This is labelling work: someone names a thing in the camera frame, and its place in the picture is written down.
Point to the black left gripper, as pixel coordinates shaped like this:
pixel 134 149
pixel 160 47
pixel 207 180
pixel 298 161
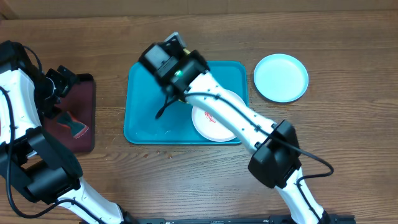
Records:
pixel 66 78

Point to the pink green sponge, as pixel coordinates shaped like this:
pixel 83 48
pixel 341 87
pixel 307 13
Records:
pixel 76 127

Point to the light blue plate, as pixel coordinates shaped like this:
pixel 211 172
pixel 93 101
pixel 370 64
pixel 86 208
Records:
pixel 281 78

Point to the yellow-green plate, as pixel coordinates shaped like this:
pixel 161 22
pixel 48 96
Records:
pixel 185 74

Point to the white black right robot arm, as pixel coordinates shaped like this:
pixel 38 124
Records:
pixel 274 146

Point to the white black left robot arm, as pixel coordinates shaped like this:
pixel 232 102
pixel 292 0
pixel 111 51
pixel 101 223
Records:
pixel 40 172

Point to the black dark red tray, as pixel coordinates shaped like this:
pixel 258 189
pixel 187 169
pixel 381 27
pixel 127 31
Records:
pixel 81 102

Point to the teal plastic tray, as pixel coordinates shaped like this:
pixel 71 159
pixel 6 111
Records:
pixel 175 127

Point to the white plate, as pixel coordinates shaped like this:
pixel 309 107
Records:
pixel 210 128

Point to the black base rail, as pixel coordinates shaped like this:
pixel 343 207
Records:
pixel 273 219

